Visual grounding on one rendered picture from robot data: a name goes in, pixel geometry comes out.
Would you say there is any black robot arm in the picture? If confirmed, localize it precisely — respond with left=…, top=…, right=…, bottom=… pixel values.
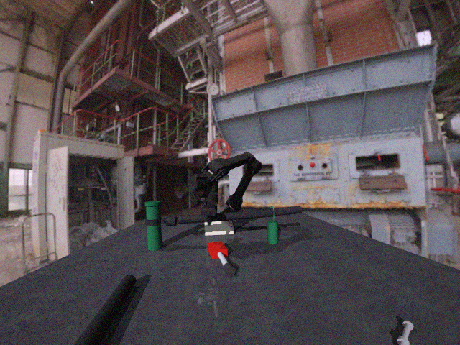
left=188, top=152, right=262, bottom=213

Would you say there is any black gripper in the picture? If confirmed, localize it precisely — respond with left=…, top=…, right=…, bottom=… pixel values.
left=201, top=190, right=219, bottom=226

